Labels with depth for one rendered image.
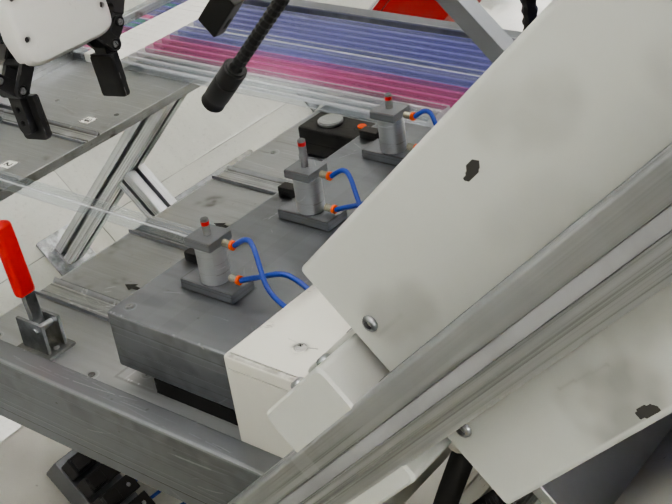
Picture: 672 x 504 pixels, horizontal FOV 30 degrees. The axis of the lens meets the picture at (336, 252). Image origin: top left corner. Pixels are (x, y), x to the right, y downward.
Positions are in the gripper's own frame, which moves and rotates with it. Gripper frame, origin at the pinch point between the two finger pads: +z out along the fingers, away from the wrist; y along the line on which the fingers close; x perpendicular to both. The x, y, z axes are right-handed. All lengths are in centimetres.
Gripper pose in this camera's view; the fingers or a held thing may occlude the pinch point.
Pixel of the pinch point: (75, 106)
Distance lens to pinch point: 111.6
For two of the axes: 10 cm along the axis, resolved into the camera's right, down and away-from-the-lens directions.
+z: 2.4, 8.8, 4.2
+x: -7.6, -1.0, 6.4
